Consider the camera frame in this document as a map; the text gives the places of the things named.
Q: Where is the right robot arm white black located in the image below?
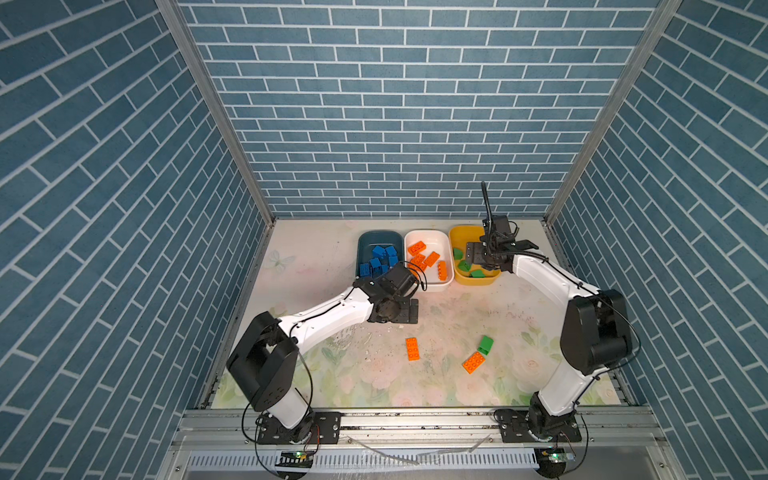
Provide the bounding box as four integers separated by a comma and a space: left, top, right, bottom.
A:
466, 213, 635, 420

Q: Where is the aluminium front rail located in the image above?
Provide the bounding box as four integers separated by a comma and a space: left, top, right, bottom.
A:
172, 406, 665, 450

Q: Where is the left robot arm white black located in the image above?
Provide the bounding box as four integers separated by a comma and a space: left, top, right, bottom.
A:
226, 262, 428, 431

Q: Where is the blue lego lone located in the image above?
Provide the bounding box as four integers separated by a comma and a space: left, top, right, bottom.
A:
372, 265, 388, 278

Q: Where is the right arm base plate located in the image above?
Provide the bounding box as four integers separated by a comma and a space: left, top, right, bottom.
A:
492, 407, 582, 443

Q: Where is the yellow plastic bin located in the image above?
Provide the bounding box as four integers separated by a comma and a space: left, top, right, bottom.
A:
449, 225, 501, 286

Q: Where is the white plastic bin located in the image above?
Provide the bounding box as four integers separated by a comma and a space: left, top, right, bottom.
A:
404, 230, 455, 293

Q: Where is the dark teal plastic bin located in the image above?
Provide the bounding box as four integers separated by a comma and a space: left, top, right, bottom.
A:
355, 230, 405, 278

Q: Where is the orange lego long top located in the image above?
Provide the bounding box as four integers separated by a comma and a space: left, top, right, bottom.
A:
437, 261, 449, 282

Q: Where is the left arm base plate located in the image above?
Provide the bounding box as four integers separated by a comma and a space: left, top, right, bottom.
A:
257, 410, 342, 445

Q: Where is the orange lego horizontal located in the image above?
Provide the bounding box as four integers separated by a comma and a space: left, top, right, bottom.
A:
407, 241, 426, 256

